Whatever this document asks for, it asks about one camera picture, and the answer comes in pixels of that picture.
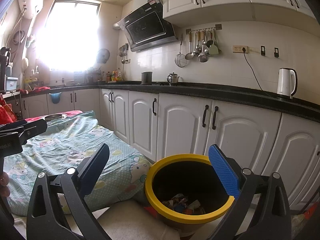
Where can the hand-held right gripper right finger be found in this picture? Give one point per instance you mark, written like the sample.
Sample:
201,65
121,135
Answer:
223,170

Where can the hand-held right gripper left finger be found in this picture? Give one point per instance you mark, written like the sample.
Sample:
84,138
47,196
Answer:
96,165

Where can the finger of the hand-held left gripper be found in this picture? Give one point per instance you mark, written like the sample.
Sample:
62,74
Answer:
35,128
12,127

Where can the black bin with yellow rim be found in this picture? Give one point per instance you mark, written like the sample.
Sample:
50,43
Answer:
180,177

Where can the pile of wrappers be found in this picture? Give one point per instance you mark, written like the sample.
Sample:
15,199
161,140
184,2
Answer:
185,203

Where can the person's left hand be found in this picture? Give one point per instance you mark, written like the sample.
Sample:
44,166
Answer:
3,190

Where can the red embroidered cushion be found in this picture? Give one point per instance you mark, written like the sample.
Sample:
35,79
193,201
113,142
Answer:
6,112

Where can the metal basin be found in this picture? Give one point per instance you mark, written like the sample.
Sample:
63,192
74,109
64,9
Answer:
55,117

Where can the cartoon cat printed blanket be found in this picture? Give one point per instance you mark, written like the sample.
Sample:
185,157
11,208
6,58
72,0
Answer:
62,150

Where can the blue hanging basin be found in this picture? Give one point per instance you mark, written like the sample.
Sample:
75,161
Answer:
55,98

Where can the light blue storage box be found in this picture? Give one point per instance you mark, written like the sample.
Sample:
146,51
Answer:
12,83

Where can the sink faucet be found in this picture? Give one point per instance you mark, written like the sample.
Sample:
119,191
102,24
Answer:
35,71

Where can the black kitchen countertop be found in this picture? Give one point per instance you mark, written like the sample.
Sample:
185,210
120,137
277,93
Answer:
225,91

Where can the dish rack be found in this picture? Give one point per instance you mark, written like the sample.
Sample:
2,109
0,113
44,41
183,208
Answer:
93,76

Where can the dark sauce bottle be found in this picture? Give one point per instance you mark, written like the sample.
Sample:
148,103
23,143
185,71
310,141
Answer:
109,77

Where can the yellow oil bottle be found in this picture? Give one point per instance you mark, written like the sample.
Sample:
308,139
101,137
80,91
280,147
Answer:
119,76
113,76

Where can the red patterned cloth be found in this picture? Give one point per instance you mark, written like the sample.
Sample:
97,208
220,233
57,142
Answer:
307,217

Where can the round grey fan cover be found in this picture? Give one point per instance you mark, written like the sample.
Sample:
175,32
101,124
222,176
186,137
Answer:
103,55

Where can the bright kitchen window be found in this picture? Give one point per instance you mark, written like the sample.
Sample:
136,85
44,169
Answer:
70,35

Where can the dark metal pot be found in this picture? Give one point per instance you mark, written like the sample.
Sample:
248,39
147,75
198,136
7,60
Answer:
146,78

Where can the steel teapot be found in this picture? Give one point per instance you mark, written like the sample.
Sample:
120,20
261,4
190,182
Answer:
173,79

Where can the white electric kettle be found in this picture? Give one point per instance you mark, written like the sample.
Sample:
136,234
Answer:
285,82

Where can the large steel ladle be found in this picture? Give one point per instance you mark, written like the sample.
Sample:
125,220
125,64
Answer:
203,58

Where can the small hanging utensil set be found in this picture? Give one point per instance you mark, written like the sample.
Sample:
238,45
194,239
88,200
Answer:
123,52

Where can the long steel ladle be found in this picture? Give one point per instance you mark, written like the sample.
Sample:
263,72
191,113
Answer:
188,55

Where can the pale green spatula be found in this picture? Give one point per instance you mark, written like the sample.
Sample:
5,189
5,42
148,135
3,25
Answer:
214,50

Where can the steel spoon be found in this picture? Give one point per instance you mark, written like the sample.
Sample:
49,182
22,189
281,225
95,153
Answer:
197,51

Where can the black ladle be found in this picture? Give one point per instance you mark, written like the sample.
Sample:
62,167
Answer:
209,43

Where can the black range hood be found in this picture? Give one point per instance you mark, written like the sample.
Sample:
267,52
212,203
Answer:
147,30

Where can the beige wall socket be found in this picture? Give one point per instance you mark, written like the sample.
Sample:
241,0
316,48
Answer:
240,49

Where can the black wall hook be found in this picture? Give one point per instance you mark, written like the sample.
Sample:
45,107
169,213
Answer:
276,52
262,50

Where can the silver exhaust duct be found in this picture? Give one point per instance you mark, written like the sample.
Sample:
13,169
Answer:
116,26

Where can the wall utensil rail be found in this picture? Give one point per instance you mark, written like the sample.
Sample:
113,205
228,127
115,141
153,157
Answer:
218,26

